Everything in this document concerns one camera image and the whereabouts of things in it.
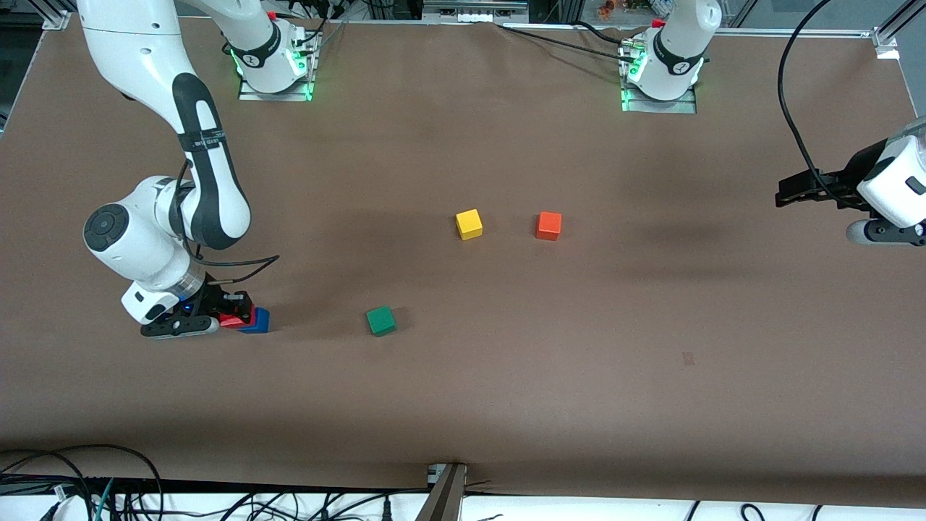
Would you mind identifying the green wooden block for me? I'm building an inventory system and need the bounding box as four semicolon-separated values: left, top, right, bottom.
365;305;397;337

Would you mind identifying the brown paper table cover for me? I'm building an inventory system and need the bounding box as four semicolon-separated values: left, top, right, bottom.
0;14;926;509

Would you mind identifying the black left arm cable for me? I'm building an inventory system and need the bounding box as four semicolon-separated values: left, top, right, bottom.
778;0;834;212

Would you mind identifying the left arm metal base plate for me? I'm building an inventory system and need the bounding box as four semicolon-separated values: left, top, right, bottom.
620;40;699;114

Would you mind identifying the aluminium frame corner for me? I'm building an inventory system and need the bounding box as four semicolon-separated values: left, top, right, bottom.
872;0;926;60

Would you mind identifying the black looped floor cable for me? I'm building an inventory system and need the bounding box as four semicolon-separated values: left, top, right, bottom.
0;444;164;521

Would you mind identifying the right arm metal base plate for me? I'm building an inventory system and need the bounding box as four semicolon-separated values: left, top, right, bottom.
238;29;319;102

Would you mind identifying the teal floor cable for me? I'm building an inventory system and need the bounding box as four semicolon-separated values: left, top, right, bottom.
91;478;115;521

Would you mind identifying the black base power cable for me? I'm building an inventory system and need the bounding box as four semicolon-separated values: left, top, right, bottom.
496;22;639;64

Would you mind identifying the aluminium profile bracket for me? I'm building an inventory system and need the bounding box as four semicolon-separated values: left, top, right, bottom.
416;463;468;521

